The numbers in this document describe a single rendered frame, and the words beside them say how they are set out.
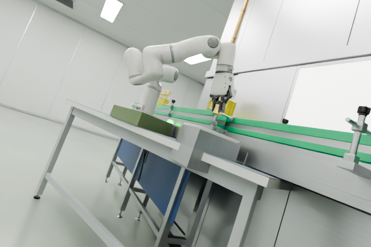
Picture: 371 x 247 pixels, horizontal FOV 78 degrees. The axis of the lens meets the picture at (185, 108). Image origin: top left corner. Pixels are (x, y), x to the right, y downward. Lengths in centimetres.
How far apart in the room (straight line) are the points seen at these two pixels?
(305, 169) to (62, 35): 675
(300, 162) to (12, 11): 707
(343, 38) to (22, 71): 668
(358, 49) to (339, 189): 63
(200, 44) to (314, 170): 61
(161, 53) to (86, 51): 610
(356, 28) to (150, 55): 92
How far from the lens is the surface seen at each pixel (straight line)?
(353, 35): 130
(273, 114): 129
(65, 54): 701
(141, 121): 119
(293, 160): 92
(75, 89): 693
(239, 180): 89
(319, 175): 86
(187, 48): 97
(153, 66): 98
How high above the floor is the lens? 78
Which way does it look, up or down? 7 degrees up
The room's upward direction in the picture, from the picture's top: 20 degrees clockwise
